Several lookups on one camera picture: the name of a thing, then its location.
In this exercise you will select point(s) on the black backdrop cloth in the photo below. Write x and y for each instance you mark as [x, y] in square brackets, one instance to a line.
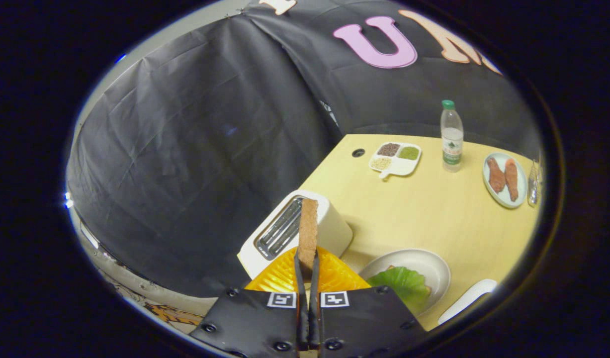
[195, 149]

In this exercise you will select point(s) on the white seasoning tray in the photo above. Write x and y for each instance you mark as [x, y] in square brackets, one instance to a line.
[401, 166]

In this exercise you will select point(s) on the toast bread slice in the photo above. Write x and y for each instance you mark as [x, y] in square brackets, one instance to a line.
[308, 228]

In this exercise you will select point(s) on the large white plate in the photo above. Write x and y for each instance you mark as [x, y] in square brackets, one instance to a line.
[424, 261]

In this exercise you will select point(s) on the small white plate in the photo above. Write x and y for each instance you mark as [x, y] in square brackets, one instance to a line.
[466, 301]

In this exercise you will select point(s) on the green cap water bottle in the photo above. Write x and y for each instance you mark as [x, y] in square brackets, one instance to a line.
[452, 149]

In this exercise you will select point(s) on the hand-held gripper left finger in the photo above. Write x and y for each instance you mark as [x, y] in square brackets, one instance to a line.
[301, 318]

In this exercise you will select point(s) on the reddish brown meat piece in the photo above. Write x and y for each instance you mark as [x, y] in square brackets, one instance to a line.
[511, 179]

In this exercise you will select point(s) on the green lettuce leaf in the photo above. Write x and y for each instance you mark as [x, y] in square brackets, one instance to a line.
[401, 283]

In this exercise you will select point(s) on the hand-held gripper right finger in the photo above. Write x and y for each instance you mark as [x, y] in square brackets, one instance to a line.
[314, 318]

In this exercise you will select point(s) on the white toaster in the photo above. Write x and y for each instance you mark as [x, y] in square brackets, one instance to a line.
[334, 228]

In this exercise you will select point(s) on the light blue plate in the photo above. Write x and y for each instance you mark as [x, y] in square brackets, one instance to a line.
[522, 186]

